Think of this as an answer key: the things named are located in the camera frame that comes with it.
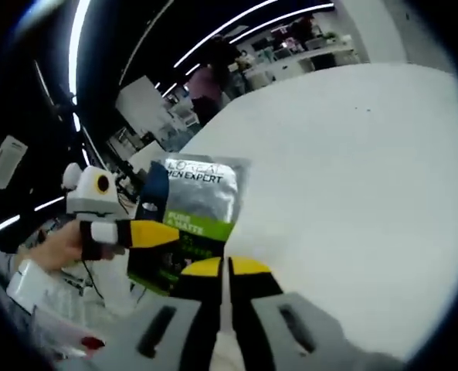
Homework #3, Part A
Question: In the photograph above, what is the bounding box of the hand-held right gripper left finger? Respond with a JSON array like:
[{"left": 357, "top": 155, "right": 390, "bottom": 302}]
[{"left": 107, "top": 257, "right": 225, "bottom": 371}]

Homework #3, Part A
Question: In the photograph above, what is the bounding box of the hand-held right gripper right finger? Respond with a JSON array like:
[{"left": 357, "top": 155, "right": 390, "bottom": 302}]
[{"left": 228, "top": 254, "right": 355, "bottom": 371}]

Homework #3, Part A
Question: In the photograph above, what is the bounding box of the dark green skincare sachet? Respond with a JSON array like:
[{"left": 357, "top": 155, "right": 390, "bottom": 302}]
[{"left": 127, "top": 154, "right": 253, "bottom": 298}]

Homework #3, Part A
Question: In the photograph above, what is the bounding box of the person's left hand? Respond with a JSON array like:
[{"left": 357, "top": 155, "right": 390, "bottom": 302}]
[{"left": 30, "top": 220, "right": 126, "bottom": 272}]

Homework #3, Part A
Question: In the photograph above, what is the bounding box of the white ceiling air vent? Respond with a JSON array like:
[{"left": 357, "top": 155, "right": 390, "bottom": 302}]
[{"left": 0, "top": 134, "right": 29, "bottom": 191}]

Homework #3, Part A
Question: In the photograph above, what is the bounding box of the white worn device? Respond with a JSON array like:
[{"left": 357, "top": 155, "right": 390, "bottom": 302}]
[{"left": 5, "top": 257, "right": 59, "bottom": 311}]

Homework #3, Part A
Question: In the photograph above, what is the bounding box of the white office desk row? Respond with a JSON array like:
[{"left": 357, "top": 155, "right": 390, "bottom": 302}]
[{"left": 247, "top": 36, "right": 361, "bottom": 84}]

